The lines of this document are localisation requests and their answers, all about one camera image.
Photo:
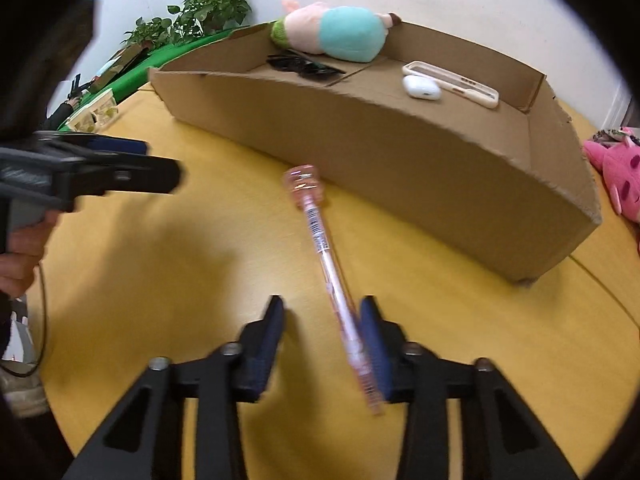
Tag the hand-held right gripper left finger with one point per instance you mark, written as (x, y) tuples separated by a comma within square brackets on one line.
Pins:
[(267, 345)]

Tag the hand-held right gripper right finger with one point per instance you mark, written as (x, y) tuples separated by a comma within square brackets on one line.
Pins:
[(372, 345)]

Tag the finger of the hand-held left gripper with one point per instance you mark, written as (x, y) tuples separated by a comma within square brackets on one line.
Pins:
[(130, 176), (120, 146)]

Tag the pink transparent pen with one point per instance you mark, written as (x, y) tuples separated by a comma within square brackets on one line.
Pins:
[(325, 255)]

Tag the brown cardboard box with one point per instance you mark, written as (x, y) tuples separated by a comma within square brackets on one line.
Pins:
[(400, 160)]

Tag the pink pig plush toy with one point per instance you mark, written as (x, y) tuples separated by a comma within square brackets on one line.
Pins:
[(345, 35)]

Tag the person's left hand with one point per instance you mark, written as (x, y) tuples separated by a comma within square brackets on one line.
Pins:
[(22, 255)]

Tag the white printed carton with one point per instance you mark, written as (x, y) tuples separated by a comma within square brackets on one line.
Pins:
[(97, 110)]

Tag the small open cardboard box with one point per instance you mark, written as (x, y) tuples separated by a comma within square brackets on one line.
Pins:
[(120, 62)]

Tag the small potted green plant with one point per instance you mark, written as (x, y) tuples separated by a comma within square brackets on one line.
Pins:
[(147, 32)]

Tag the large potted green plant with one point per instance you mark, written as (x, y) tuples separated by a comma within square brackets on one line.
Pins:
[(215, 7)]

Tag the black sunglasses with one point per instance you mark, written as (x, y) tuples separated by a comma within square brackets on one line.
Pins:
[(305, 66)]

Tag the grey white shoe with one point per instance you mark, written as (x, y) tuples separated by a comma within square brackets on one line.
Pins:
[(22, 395)]

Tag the white earbuds case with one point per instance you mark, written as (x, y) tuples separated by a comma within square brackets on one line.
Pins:
[(421, 87)]

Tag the white phone case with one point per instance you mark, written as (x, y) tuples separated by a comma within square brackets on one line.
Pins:
[(481, 93)]

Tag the bright pink plush toy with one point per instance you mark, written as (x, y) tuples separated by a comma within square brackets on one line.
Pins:
[(617, 170)]

